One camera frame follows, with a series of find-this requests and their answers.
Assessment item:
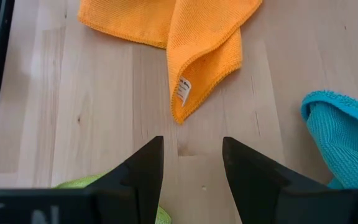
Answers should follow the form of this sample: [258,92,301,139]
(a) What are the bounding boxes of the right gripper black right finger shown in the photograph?
[222,136,354,224]

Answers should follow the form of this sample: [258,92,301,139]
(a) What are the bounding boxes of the orange microfiber towel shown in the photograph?
[78,0,263,125]

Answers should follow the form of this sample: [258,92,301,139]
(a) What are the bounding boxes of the lime green microfiber towel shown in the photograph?
[53,172,172,224]

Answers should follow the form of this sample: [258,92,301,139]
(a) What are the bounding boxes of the teal microfiber towel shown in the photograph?
[300,90,358,190]

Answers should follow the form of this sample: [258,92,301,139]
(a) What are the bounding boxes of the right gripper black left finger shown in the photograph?
[85,136,165,224]

